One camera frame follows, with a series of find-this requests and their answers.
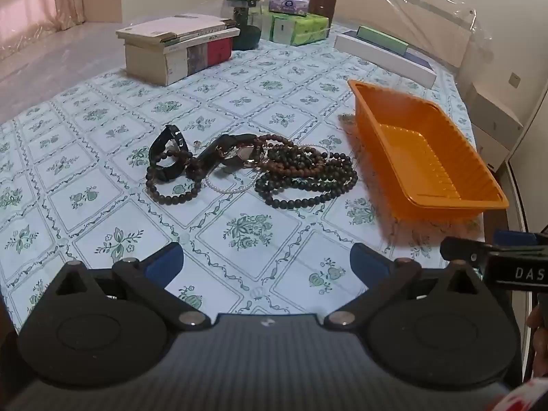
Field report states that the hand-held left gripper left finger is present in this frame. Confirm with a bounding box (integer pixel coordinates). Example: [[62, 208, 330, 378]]
[[47, 242, 211, 331]]

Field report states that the clear plastic wrap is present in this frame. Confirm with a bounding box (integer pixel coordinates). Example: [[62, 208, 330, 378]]
[[192, 0, 497, 86]]

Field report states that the black smartwatch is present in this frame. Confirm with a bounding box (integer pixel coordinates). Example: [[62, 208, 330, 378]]
[[148, 124, 193, 180]]

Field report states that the dark wooden bead bracelet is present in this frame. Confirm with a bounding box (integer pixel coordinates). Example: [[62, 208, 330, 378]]
[[145, 165, 203, 206]]

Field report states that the person's right hand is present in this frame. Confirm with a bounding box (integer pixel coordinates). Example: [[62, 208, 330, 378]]
[[526, 304, 548, 382]]

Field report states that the dark green glass jar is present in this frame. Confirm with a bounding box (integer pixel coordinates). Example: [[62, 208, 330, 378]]
[[220, 0, 263, 51]]

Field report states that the white wardrobe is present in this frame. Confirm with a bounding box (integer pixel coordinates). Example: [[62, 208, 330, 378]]
[[505, 64, 548, 240]]

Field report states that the white pearl bracelet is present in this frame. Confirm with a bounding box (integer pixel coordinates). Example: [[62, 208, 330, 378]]
[[204, 169, 258, 193]]

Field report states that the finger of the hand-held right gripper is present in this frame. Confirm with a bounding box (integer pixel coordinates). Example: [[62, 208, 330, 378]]
[[440, 235, 491, 269], [494, 230, 548, 248]]

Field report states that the red white patterned clothing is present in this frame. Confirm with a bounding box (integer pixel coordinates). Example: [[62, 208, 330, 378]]
[[484, 377, 548, 411]]

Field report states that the black leather strap watch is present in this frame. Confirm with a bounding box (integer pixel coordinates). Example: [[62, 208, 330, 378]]
[[218, 134, 266, 170]]

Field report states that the purple tissue box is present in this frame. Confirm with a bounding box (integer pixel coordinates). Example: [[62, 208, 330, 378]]
[[268, 0, 313, 18]]

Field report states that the white nightstand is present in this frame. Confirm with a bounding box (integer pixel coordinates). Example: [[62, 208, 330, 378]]
[[464, 81, 525, 172]]

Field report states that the long white box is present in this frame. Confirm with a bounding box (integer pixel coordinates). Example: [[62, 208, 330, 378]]
[[334, 34, 437, 88]]

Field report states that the green box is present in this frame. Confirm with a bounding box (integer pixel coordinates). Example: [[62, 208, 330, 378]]
[[356, 26, 409, 57]]

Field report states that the orange plastic tray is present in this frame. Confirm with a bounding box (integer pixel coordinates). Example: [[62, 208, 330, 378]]
[[347, 79, 510, 221]]

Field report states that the reddish brown bead bracelet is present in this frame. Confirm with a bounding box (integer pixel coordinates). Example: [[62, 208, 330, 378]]
[[254, 134, 300, 167]]

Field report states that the dark green bead necklace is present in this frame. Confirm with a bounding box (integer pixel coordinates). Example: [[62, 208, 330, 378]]
[[254, 150, 358, 210]]

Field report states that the black fabric strap watch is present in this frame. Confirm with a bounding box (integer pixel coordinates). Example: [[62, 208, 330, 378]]
[[185, 135, 234, 180]]

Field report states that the thick book with red spine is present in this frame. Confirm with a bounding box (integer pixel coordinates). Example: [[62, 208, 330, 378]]
[[124, 36, 234, 87]]

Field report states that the grey mattress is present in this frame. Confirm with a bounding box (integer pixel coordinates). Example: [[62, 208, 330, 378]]
[[0, 19, 129, 125]]

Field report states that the white pearl necklace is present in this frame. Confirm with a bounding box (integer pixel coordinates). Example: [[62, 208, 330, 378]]
[[295, 143, 330, 158]]

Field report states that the brown bead necklace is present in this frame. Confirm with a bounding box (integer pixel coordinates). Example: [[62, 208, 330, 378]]
[[267, 156, 328, 179]]

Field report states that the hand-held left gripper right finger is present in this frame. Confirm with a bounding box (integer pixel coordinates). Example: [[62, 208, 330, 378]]
[[323, 242, 485, 331]]

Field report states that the flat blue box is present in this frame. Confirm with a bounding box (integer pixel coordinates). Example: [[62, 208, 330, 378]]
[[342, 29, 432, 71]]

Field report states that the green tissue pack bundle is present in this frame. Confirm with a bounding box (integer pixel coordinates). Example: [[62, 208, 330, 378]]
[[261, 9, 331, 47]]

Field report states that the brown cylindrical container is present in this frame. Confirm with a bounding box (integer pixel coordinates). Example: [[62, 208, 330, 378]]
[[309, 0, 337, 18]]

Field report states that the thin green spine book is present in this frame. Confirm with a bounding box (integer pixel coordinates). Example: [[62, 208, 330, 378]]
[[160, 27, 241, 47]]

